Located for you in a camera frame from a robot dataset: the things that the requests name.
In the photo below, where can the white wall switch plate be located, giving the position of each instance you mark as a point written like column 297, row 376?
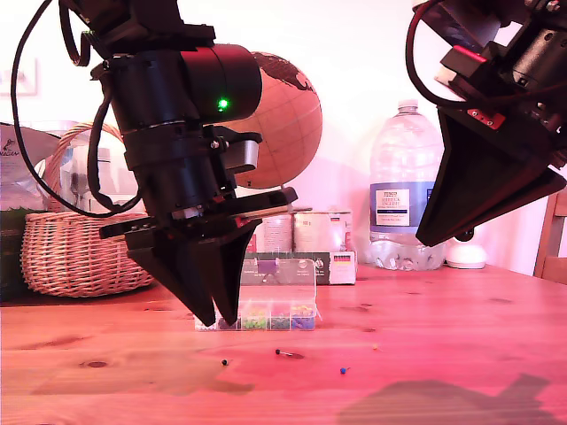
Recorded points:
column 28, row 79

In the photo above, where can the small white round camera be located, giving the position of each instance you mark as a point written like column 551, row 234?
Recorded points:
column 465, row 257

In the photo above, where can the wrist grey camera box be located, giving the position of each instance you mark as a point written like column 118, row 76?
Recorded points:
column 243, row 152
column 469, row 22

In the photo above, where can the white flat carton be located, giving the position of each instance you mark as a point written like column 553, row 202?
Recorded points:
column 115, row 203

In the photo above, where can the printed cardboard can tray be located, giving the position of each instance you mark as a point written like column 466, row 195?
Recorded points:
column 336, row 270

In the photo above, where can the white can with flag print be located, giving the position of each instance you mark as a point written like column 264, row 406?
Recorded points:
column 319, row 232

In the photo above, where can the yellow-headed pin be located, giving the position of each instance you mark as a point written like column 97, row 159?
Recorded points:
column 375, row 346

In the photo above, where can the white bottle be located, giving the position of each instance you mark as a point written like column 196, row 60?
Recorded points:
column 108, row 177

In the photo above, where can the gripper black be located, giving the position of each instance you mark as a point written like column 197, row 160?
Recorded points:
column 177, row 177

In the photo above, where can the large clear water bottle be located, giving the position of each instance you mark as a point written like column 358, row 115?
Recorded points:
column 398, row 177

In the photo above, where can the wooden chair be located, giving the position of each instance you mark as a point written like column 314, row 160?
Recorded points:
column 553, row 265

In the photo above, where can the cork globe on metal stand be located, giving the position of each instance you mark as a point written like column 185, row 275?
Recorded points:
column 288, row 124

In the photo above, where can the blue-headed pin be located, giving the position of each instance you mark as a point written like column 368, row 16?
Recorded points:
column 342, row 370

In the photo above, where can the clear plastic pin organiser box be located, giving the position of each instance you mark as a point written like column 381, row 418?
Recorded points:
column 283, row 319

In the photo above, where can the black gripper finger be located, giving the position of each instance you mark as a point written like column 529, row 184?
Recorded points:
column 500, row 203
column 478, row 177

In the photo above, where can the white can with pink label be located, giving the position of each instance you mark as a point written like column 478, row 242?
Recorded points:
column 277, row 234

